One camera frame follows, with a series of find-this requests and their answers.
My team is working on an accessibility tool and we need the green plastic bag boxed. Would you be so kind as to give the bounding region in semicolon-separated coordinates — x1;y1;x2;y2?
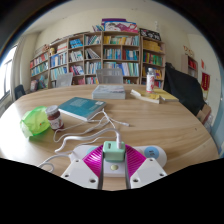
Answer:
19;106;51;139

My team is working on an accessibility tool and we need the window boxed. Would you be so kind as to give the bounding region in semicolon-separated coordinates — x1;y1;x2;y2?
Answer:
0;46;18;103

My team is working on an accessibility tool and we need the teal book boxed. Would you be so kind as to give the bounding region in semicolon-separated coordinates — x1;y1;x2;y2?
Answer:
57;96;108;122

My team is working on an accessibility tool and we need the cardboard box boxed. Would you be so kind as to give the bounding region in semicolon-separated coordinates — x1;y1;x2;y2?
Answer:
196;103;213;126

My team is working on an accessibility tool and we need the white power strip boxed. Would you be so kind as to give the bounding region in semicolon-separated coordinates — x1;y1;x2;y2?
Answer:
68;144;168;179

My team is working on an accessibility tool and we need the small wooden wall shelf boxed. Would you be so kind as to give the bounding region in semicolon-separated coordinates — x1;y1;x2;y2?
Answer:
181;54;199;80

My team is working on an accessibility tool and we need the dark office chair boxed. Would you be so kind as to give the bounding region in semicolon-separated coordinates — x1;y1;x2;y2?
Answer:
13;84;27;101

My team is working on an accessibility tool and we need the thin white charging cable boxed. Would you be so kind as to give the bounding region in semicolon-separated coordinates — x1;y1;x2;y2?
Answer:
52;109;131;155

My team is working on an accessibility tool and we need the black cloth cover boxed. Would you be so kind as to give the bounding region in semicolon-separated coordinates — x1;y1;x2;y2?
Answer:
163;62;205;116

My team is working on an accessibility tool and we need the small green charger block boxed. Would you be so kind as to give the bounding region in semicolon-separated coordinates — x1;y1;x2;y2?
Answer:
102;140;127;164

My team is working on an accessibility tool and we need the red hanging banner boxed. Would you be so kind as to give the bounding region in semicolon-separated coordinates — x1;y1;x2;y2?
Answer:
201;72;211;92

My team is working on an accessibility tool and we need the yellow flat book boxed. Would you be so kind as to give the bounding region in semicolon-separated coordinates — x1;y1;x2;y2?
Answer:
153;87;180;103

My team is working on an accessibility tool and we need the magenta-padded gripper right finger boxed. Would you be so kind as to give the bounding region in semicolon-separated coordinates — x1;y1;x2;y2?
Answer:
124;144;168;190

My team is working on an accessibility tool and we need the small jar with red label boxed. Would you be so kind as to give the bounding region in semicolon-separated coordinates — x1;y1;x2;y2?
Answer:
45;105;65;131

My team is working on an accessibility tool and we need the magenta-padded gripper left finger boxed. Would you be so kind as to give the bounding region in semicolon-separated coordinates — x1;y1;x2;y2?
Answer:
60;144;106;190

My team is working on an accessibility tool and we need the yellow open book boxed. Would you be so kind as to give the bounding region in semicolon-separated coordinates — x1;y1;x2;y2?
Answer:
129;88;161;105

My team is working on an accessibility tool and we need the clear drink bottle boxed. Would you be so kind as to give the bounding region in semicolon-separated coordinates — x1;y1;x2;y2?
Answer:
145;67;157;94

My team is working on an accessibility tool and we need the grey book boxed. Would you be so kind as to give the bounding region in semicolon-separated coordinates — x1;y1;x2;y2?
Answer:
91;84;127;101

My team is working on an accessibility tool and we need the wooden bookshelf unit with books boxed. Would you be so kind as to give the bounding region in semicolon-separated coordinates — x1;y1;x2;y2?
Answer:
29;18;167;93

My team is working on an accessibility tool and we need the grey mesh chair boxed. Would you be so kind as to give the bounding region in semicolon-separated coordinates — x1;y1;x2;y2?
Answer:
95;68;125;85

